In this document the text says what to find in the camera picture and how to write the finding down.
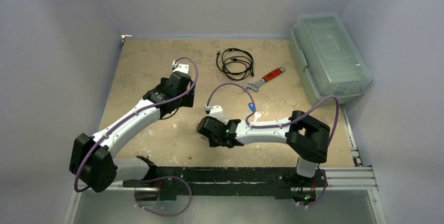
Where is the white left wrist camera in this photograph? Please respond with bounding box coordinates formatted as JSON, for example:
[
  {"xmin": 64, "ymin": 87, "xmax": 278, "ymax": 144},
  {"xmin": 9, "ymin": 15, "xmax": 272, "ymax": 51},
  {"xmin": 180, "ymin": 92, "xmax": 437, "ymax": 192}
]
[{"xmin": 172, "ymin": 61, "xmax": 190, "ymax": 74}]

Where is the red handled adjustable wrench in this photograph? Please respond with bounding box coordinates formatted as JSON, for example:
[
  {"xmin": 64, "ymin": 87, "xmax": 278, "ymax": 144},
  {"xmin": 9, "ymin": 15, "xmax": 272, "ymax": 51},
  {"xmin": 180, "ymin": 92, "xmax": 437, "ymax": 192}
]
[{"xmin": 243, "ymin": 66, "xmax": 285, "ymax": 92}]

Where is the clear green plastic toolbox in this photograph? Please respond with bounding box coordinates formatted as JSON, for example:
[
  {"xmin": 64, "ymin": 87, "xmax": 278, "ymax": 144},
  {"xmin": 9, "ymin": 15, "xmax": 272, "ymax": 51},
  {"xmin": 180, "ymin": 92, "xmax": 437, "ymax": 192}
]
[{"xmin": 290, "ymin": 12, "xmax": 372, "ymax": 106}]

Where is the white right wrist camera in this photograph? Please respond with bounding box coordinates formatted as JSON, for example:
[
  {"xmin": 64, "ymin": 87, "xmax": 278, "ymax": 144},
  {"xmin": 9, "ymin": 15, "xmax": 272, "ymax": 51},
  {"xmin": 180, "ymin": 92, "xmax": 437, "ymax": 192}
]
[{"xmin": 204, "ymin": 105, "xmax": 223, "ymax": 114}]

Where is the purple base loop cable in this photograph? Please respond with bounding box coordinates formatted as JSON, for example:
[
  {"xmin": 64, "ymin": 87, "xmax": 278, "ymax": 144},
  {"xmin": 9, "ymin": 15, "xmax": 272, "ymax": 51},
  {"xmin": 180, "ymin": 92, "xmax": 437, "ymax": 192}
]
[{"xmin": 134, "ymin": 176, "xmax": 193, "ymax": 218}]

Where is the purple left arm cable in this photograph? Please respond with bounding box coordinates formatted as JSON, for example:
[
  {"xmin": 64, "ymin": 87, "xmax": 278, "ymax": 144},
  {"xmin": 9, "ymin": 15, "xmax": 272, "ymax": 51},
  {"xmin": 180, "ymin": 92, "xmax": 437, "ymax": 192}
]
[{"xmin": 73, "ymin": 57, "xmax": 199, "ymax": 193}]

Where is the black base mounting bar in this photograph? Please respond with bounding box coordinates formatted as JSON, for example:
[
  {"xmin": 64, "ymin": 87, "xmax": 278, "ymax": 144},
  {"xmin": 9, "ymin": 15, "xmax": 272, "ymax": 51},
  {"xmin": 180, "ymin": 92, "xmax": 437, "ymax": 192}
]
[{"xmin": 123, "ymin": 158, "xmax": 327, "ymax": 203}]

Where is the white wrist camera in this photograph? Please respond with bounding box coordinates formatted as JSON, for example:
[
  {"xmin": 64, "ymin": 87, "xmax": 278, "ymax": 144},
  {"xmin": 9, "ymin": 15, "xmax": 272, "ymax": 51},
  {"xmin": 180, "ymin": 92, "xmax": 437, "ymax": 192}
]
[
  {"xmin": 204, "ymin": 105, "xmax": 223, "ymax": 114},
  {"xmin": 172, "ymin": 61, "xmax": 190, "ymax": 74}
]

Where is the black coiled cable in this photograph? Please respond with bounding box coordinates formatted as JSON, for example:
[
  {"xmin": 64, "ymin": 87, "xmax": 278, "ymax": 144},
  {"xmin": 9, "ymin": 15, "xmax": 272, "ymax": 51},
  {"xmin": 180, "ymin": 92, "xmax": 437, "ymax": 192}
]
[{"xmin": 215, "ymin": 48, "xmax": 255, "ymax": 82}]

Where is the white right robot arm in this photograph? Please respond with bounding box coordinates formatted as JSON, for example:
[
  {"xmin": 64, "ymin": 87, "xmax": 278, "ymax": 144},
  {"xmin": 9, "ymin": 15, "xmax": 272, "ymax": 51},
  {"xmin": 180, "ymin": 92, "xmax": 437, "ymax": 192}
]
[{"xmin": 196, "ymin": 110, "xmax": 331, "ymax": 186}]

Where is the silver key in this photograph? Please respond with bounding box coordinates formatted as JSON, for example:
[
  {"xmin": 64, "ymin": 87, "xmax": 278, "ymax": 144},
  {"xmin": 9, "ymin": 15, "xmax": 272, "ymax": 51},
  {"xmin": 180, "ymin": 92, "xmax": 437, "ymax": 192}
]
[{"xmin": 253, "ymin": 111, "xmax": 261, "ymax": 122}]

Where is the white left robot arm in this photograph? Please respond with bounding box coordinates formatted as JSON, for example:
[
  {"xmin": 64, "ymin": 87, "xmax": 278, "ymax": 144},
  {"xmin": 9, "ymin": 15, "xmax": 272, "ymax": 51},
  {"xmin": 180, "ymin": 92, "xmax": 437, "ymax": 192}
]
[{"xmin": 69, "ymin": 69, "xmax": 195, "ymax": 193}]

